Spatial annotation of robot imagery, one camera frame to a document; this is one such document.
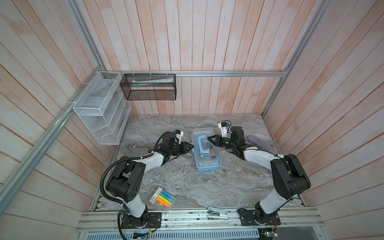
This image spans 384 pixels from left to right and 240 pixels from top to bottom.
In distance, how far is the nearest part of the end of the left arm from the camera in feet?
2.40

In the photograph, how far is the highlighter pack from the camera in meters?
0.79

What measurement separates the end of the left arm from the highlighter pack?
23cm
